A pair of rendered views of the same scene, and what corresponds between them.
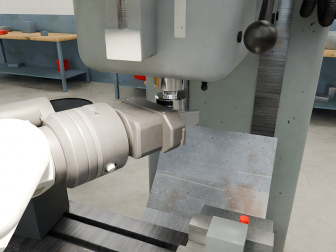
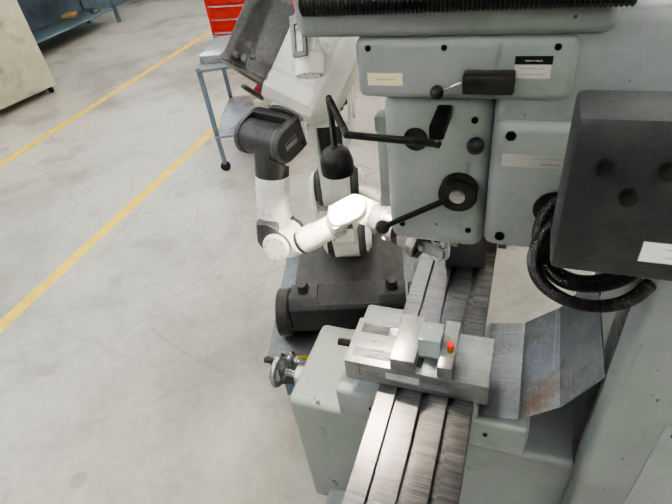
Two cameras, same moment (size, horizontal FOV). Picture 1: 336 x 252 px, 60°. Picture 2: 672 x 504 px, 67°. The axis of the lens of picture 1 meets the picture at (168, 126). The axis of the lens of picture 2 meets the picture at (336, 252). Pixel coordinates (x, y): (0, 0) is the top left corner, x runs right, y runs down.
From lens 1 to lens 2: 110 cm
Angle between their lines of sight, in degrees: 78
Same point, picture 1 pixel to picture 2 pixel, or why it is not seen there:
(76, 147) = (371, 220)
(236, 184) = (560, 376)
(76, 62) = not seen: outside the picture
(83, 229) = (463, 283)
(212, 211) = (485, 344)
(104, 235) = (461, 296)
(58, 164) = (368, 221)
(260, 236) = (445, 360)
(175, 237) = not seen: hidden behind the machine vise
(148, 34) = (386, 197)
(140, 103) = not seen: hidden behind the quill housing
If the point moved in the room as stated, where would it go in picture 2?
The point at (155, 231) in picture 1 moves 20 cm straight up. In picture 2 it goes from (476, 325) to (481, 270)
